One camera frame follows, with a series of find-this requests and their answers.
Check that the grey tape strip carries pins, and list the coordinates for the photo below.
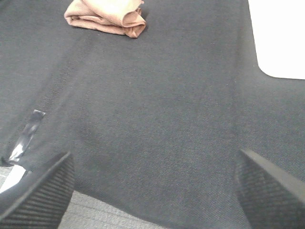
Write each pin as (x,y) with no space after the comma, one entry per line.
(24,139)

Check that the brown microfibre towel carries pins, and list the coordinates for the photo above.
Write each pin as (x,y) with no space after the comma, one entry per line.
(122,17)

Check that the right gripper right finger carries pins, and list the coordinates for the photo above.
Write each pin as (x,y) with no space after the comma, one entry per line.
(270,197)

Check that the black table cloth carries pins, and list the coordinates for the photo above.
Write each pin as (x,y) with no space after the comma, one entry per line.
(154,123)

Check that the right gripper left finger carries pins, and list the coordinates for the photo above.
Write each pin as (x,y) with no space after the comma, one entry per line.
(39,200)

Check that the pale green plastic bin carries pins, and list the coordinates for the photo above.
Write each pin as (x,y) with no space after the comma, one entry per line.
(279,37)

